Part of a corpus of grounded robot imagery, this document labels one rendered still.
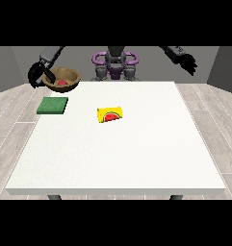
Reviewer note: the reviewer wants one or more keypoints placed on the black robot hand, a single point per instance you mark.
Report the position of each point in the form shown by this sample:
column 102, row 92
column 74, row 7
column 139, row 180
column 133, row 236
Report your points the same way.
column 34, row 74
column 188, row 63

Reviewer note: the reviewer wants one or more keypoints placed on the brown wooden bowl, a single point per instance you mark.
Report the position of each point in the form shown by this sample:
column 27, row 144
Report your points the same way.
column 63, row 79

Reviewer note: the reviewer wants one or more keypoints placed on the small red ball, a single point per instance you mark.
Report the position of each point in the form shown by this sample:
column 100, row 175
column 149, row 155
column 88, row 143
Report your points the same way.
column 62, row 82

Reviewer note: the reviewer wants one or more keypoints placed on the green square pad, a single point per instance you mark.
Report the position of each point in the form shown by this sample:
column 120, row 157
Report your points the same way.
column 52, row 105

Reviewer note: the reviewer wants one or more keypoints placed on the yellow cup with melon print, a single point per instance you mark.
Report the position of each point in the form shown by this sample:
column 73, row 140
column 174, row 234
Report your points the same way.
column 110, row 115

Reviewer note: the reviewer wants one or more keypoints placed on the grey robot trunk purple rings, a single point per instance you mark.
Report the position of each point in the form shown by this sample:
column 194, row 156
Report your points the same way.
column 115, row 65

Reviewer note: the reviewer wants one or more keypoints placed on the dark table leg stub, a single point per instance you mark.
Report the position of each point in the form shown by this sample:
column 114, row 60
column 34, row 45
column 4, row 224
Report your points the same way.
column 54, row 197
column 176, row 197

